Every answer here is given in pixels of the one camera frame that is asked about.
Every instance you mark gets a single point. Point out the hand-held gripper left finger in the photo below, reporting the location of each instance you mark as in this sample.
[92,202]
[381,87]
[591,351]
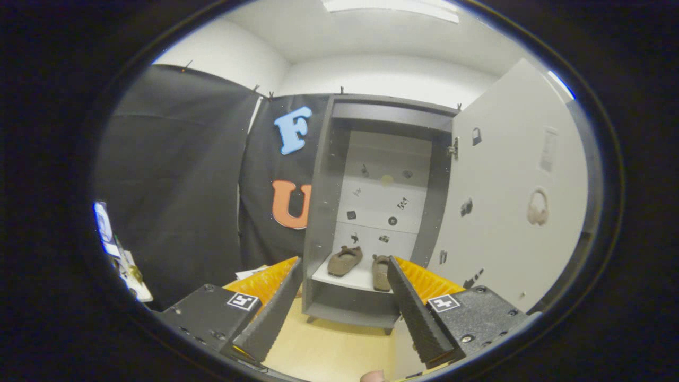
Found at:
[276,318]

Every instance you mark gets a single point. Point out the white shoe cabinet door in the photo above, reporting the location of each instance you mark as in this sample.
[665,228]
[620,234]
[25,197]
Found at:
[504,239]

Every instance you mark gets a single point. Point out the brown fuzzy shoe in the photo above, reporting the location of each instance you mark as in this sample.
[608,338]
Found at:
[345,261]
[381,273]

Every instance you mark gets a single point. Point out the blue-edged screen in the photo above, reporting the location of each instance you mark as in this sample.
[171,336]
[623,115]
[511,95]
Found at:
[102,223]

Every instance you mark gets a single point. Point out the white book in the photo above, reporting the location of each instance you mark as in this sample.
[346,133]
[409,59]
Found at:
[249,272]

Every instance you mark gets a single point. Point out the grey shoe cabinet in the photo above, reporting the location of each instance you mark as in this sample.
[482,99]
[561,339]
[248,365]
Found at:
[318,212]

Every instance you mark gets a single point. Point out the metal door hinge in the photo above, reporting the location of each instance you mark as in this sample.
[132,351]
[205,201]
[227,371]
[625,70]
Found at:
[452,148]

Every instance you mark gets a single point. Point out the white cabinet shelf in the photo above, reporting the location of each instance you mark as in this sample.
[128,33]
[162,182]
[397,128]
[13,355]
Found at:
[350,278]

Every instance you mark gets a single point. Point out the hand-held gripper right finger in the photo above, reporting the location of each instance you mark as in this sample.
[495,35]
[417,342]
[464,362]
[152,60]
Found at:
[419,318]

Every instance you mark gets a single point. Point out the black backdrop cloth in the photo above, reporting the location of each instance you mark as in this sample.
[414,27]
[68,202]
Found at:
[175,185]

